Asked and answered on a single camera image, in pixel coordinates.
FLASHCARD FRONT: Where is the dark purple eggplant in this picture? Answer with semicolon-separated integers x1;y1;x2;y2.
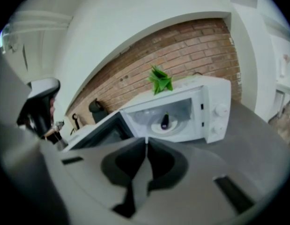
160;112;170;130

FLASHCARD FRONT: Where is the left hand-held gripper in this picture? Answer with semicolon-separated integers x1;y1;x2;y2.
17;77;62;139

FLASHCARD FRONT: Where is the black office chair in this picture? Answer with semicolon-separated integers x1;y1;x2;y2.
88;98;109;125

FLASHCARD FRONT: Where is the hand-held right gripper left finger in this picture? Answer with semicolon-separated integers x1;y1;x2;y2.
100;137;147;188

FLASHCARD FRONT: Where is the white round plate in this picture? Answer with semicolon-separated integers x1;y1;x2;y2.
151;120;179;134

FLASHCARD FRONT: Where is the green leafy plant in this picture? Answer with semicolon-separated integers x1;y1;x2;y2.
147;65;174;96

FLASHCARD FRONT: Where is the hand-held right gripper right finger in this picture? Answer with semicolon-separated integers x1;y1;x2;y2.
147;137;190;192

